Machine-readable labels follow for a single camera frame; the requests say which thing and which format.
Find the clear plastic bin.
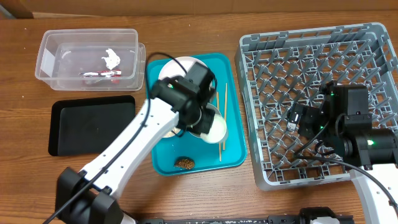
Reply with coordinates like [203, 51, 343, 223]
[35, 29, 146, 91]

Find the left wooden chopstick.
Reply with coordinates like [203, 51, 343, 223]
[216, 91, 222, 162]

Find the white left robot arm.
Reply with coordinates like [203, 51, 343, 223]
[46, 76, 218, 223]

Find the grey empty bowl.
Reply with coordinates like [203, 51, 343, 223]
[191, 103, 228, 144]

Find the right wooden chopstick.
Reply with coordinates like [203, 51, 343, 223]
[222, 83, 228, 151]

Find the teal plastic tray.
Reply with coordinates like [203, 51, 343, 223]
[152, 53, 248, 175]

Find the beige bowl with crumbs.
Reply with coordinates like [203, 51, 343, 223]
[164, 128, 180, 138]

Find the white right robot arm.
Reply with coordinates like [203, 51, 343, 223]
[287, 100, 397, 223]

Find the white paper cup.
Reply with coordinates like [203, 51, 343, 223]
[200, 114, 228, 144]

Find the brown food scrap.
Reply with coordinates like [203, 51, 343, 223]
[174, 157, 195, 170]

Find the red snack wrapper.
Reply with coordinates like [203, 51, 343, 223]
[79, 70, 122, 78]

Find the wooden chopstick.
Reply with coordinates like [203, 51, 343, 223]
[222, 83, 228, 151]
[216, 91, 222, 162]

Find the white round plate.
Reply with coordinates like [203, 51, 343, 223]
[158, 57, 206, 80]

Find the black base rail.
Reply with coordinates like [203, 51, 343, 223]
[137, 207, 354, 224]

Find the white napkin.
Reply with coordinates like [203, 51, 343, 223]
[102, 48, 121, 70]

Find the grey dishwasher rack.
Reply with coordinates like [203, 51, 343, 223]
[235, 22, 397, 191]

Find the black rectangular tray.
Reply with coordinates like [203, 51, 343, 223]
[48, 95, 136, 156]

